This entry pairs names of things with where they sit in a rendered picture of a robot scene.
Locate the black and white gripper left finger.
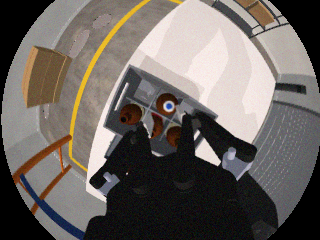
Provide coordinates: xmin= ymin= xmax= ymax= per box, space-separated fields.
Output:
xmin=89 ymin=112 xmax=154 ymax=197

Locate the grey divided crate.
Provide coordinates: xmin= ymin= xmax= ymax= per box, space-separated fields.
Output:
xmin=103 ymin=64 xmax=218 ymax=156

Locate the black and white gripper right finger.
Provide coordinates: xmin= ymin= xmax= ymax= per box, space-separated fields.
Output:
xmin=171 ymin=105 xmax=257 ymax=190

